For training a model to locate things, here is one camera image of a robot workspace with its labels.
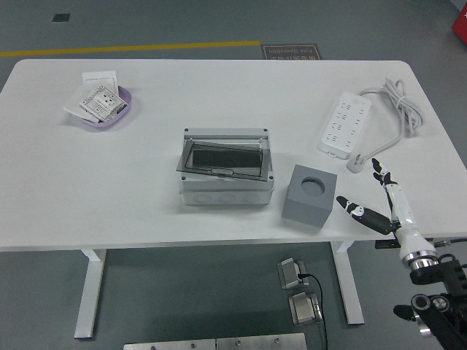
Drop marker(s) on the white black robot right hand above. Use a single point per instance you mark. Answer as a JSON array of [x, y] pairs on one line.
[[405, 215]]

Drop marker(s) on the transparent hinged box lid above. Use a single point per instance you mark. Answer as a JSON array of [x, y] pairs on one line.
[[226, 156]]

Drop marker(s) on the grey cube with round hole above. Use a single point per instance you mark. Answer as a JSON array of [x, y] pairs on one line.
[[303, 211]]

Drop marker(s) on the grey electrical junction box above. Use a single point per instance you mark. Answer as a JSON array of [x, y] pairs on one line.
[[226, 197]]

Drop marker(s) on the black table control panel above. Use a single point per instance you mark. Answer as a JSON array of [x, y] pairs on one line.
[[385, 245]]

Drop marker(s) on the white power strip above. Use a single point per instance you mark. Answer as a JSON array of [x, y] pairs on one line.
[[344, 124]]

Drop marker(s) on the silver foot pedal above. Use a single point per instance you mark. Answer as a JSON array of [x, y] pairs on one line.
[[303, 310], [288, 273]]

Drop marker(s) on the dark floor sign with lettering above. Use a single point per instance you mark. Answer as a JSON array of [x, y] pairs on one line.
[[292, 53]]

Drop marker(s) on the red object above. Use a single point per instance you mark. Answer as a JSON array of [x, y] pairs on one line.
[[460, 23]]

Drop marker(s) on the grey metal plate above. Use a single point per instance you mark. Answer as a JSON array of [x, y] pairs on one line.
[[168, 345]]

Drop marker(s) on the purple plastic tray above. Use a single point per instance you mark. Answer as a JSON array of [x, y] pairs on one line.
[[106, 124]]

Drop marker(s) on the socket plate with printed label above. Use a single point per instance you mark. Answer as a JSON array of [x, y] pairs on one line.
[[100, 102]]

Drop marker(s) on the white flat plate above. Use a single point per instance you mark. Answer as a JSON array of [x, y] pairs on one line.
[[73, 104]]

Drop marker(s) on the black floor hatch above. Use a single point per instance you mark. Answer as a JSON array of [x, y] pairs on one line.
[[61, 17]]

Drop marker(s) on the plain white switch plate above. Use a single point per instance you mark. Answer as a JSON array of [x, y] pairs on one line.
[[99, 78]]

